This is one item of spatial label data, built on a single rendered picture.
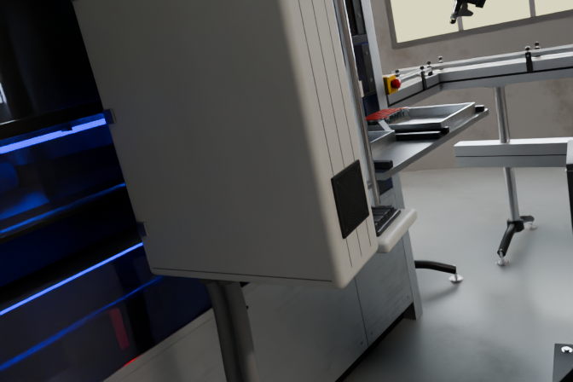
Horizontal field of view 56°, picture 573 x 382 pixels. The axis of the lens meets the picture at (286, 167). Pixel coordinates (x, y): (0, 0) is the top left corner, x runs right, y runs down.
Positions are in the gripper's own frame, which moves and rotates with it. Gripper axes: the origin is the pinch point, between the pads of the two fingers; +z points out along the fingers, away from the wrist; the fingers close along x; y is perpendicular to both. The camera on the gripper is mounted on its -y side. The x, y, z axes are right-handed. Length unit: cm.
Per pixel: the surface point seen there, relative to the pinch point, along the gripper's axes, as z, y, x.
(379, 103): 46, -17, -13
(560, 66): 71, 53, 33
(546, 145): 97, 59, 7
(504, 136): 106, 42, 12
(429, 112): 35.9, 1.2, -17.9
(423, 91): 90, 0, 19
